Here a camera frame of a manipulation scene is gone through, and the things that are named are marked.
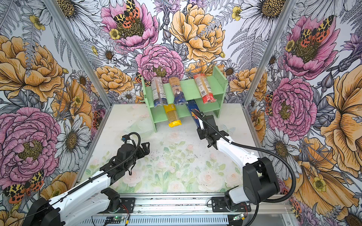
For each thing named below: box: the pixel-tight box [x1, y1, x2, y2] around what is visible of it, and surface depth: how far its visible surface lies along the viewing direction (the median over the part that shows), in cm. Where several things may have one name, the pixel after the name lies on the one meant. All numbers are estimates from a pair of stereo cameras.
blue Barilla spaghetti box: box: [185, 99, 202, 129], surface depth 96 cm
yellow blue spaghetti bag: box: [167, 74, 189, 106], surface depth 88 cm
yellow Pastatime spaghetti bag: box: [163, 103, 182, 128], surface depth 94 cm
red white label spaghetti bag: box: [193, 73, 217, 104], surface depth 90 cm
